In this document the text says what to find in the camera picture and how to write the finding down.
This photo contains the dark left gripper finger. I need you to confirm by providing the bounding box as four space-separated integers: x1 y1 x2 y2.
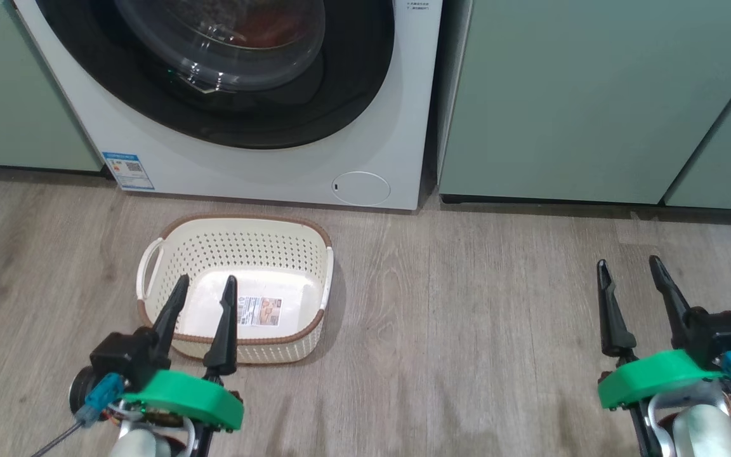
202 275 239 376
150 274 190 366

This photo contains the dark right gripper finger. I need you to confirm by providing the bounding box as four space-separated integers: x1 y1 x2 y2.
596 259 638 357
648 255 696 350

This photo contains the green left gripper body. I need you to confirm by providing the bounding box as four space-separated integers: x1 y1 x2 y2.
121 370 244 432

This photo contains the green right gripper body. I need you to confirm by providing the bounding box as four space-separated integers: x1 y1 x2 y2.
597 349 725 410

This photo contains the dark round washing machine door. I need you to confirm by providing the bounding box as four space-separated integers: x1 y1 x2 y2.
36 0 396 150

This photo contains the printed label inside basket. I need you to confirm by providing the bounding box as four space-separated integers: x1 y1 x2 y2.
235 295 284 328

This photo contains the cream perforated laundry basket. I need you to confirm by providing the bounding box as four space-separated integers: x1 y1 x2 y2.
136 214 334 365

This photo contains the white front-load washing machine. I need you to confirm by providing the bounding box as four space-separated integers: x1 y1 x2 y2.
13 0 444 211

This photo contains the blue energy label sticker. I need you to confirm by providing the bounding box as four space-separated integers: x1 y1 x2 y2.
102 151 155 191

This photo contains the left cable with blue connector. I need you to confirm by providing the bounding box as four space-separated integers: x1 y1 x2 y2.
29 373 126 457

